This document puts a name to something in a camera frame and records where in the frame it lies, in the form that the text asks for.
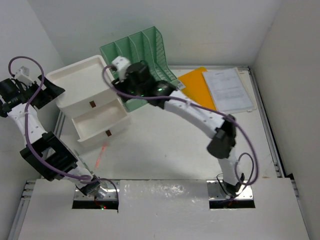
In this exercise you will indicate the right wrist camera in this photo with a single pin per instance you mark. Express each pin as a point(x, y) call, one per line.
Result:
point(121, 65)

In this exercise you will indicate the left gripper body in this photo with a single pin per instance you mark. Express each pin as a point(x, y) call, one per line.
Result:
point(43, 96)

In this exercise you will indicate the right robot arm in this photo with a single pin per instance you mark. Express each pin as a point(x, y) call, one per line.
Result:
point(219, 129)

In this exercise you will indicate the green file organizer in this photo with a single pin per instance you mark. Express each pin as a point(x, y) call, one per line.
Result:
point(147, 46)

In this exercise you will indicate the white drawer cabinet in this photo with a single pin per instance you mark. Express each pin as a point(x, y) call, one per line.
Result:
point(80, 80)

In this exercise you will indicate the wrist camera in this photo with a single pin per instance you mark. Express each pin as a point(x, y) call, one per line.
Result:
point(121, 65)
point(22, 75)

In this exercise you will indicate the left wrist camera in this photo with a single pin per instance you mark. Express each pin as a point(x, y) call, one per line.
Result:
point(22, 75)

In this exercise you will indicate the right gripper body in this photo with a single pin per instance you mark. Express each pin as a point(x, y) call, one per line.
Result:
point(127, 86)

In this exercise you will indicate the clear document sleeve with paper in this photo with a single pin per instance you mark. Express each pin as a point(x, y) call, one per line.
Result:
point(228, 92)

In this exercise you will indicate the orange plastic folder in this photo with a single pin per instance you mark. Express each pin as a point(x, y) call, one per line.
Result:
point(195, 88)

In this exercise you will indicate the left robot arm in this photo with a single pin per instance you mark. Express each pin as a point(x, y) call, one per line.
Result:
point(62, 158)

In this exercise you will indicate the orange pen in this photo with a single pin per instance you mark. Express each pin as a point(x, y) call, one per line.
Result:
point(103, 148)

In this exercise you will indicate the brown middle drawer tab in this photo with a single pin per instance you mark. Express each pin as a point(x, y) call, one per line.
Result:
point(108, 133)

